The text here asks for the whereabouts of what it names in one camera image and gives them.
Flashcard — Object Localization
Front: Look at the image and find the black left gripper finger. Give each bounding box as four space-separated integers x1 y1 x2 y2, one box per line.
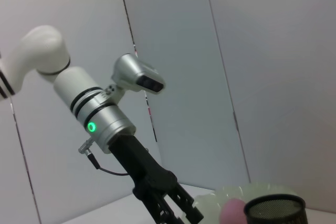
169 182 205 224
133 189 184 224

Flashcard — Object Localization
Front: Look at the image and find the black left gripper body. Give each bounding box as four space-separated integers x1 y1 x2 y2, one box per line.
109 132 180 196

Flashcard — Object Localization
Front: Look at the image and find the pink toy peach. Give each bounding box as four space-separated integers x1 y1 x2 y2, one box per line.
219 199 247 224

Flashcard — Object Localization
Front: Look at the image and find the wavy green glass fruit plate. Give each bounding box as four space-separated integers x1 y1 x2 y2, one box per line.
195 180 299 224

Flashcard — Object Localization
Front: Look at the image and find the black mesh pen holder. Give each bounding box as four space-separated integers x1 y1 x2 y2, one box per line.
243 194 308 224

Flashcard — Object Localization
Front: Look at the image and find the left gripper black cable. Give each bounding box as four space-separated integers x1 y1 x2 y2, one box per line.
78 138 131 176

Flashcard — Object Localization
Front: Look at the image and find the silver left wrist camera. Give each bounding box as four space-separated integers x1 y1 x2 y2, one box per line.
111 53 165 95

